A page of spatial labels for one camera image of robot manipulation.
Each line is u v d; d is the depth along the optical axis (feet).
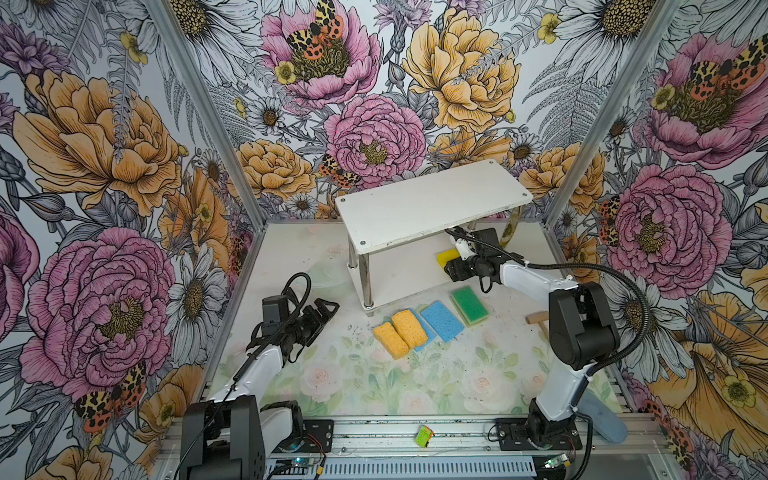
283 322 2.23
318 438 2.41
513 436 2.40
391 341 2.86
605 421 2.44
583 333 1.64
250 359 1.80
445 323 3.01
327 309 2.61
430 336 2.95
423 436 2.39
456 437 2.49
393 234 2.34
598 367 1.70
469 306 3.09
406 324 2.93
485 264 2.45
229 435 1.35
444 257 3.25
